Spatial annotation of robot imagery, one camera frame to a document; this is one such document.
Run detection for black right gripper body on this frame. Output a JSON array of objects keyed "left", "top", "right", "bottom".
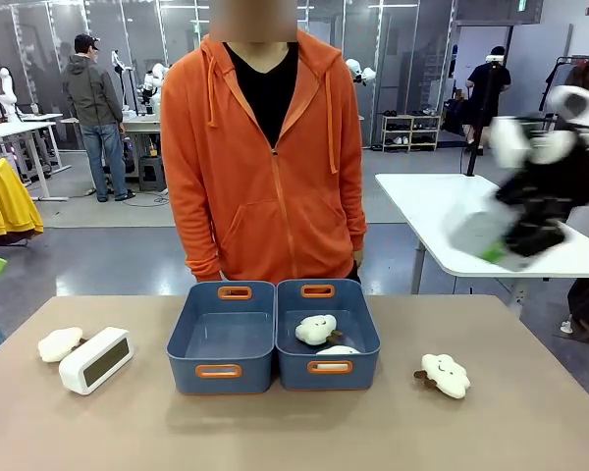
[{"left": 494, "top": 122, "right": 589, "bottom": 258}]

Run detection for white digital clock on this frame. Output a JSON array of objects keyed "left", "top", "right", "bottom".
[
  {"left": 58, "top": 326, "right": 135, "bottom": 396},
  {"left": 443, "top": 199, "right": 533, "bottom": 274}
]

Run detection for yellow garment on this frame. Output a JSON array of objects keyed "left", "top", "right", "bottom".
[{"left": 0, "top": 156, "right": 45, "bottom": 237}]

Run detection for white side table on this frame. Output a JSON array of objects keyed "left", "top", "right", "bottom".
[{"left": 373, "top": 172, "right": 589, "bottom": 295}]

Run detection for white cloud plush toy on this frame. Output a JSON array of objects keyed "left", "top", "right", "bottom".
[
  {"left": 294, "top": 313, "right": 346, "bottom": 345},
  {"left": 412, "top": 352, "right": 472, "bottom": 400},
  {"left": 36, "top": 327, "right": 88, "bottom": 364},
  {"left": 314, "top": 344, "right": 362, "bottom": 357}
]

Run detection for person in black shirt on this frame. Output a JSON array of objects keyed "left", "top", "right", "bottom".
[{"left": 459, "top": 44, "right": 512, "bottom": 149}]

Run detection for black clothes rack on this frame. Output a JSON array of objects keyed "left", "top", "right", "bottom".
[{"left": 538, "top": 55, "right": 589, "bottom": 113}]

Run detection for white desk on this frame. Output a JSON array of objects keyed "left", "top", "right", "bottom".
[{"left": 0, "top": 112, "right": 73, "bottom": 202}]

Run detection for wooden shoe rack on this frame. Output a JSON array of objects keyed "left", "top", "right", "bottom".
[{"left": 380, "top": 113, "right": 443, "bottom": 152}]

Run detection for grey step stool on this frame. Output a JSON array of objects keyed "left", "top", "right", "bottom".
[{"left": 137, "top": 155, "right": 168, "bottom": 193}]

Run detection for person in grey jacket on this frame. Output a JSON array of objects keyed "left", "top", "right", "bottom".
[{"left": 60, "top": 32, "right": 136, "bottom": 203}]

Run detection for person in orange hoodie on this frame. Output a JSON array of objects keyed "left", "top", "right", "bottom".
[{"left": 159, "top": 0, "right": 369, "bottom": 287}]

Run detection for blue basket orange handles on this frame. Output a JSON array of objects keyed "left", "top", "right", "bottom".
[
  {"left": 275, "top": 278, "right": 382, "bottom": 393},
  {"left": 165, "top": 280, "right": 278, "bottom": 395}
]

